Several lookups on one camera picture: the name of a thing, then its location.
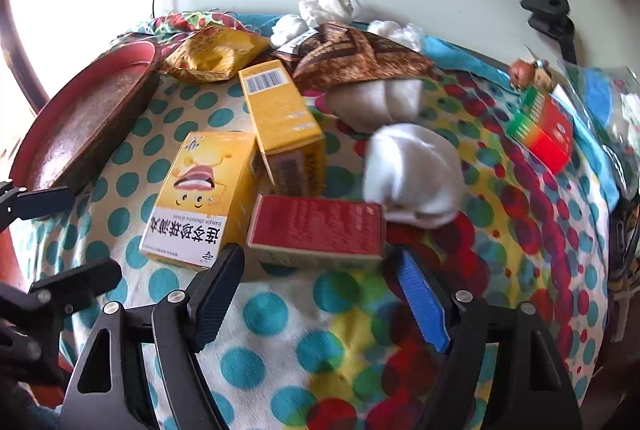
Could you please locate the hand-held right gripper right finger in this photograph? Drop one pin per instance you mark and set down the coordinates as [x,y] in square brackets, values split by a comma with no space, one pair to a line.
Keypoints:
[422,305]

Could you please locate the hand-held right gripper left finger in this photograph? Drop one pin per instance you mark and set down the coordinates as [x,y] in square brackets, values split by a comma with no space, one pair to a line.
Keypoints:
[215,300]

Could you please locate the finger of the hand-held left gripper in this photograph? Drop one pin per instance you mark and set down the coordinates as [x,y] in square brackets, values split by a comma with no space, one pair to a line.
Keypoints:
[75,282]
[45,200]

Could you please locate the red round tray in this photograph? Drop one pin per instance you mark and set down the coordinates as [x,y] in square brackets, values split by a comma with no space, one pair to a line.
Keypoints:
[75,120]

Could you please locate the yellow cartoon medicine box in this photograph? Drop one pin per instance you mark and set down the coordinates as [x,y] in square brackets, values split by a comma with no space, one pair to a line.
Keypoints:
[200,190]

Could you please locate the white sock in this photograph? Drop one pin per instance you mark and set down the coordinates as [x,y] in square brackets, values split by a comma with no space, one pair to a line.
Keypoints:
[410,170]
[325,8]

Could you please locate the yellow barcode box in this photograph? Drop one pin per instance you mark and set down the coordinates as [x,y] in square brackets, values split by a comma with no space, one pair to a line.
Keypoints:
[280,110]

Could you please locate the brown snack bag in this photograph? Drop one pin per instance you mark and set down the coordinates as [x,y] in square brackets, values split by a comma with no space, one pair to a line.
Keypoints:
[350,55]

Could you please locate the plastic-wrapped white wad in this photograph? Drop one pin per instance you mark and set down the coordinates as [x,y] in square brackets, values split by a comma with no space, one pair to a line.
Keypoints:
[395,30]

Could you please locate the polka dot blanket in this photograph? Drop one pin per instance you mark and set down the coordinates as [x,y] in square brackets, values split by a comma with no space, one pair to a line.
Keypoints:
[300,335]

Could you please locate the grey rolled sock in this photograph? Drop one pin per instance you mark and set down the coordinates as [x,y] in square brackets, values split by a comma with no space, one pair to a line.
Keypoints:
[380,103]

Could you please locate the green and red medicine box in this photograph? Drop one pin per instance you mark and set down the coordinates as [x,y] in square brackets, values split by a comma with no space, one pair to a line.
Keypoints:
[545,130]

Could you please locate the yellow snack bag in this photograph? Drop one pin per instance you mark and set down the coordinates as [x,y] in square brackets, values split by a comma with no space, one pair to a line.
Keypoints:
[215,55]

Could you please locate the brown walnut charm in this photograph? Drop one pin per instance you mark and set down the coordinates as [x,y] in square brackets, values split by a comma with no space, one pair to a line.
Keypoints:
[521,73]

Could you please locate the clear plastic bag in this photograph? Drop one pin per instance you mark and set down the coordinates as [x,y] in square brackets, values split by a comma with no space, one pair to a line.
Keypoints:
[600,95]

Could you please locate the white sock ball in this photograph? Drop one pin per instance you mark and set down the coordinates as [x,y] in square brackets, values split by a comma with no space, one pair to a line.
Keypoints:
[290,28]

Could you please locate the black clamp mount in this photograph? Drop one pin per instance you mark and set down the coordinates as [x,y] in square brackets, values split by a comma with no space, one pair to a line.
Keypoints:
[547,3]

